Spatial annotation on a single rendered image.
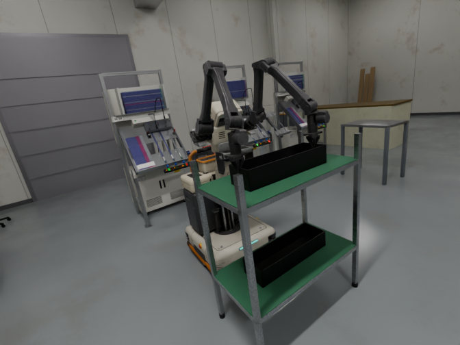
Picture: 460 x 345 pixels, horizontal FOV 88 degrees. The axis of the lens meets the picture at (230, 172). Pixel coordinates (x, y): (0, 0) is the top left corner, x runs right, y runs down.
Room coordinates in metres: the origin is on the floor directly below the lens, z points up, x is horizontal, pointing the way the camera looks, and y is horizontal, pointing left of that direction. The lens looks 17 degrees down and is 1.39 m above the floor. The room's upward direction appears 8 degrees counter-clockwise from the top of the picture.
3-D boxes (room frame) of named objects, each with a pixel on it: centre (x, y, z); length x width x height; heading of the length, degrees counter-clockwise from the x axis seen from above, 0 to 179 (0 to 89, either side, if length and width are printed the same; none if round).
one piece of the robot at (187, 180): (2.04, 0.14, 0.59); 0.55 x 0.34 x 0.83; 120
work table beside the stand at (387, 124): (3.35, -2.11, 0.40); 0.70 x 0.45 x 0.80; 24
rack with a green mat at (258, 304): (1.31, -0.29, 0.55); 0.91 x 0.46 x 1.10; 122
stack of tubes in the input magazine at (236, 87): (4.15, -0.22, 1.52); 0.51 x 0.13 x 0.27; 122
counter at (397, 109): (5.80, -2.92, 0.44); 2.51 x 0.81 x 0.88; 30
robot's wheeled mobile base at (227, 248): (1.96, 0.10, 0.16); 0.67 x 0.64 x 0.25; 30
